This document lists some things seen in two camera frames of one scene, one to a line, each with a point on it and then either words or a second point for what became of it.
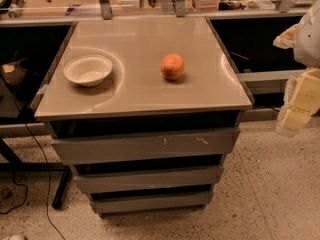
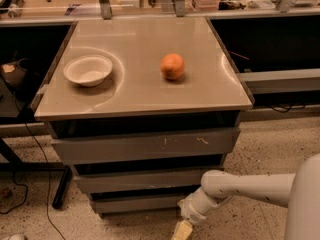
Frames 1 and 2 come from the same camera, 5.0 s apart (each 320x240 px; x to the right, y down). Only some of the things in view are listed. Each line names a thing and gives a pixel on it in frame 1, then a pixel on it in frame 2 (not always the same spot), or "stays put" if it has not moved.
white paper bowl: (88, 70) stays put
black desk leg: (65, 182) stays put
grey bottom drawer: (152, 201) stays put
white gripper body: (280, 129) -> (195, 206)
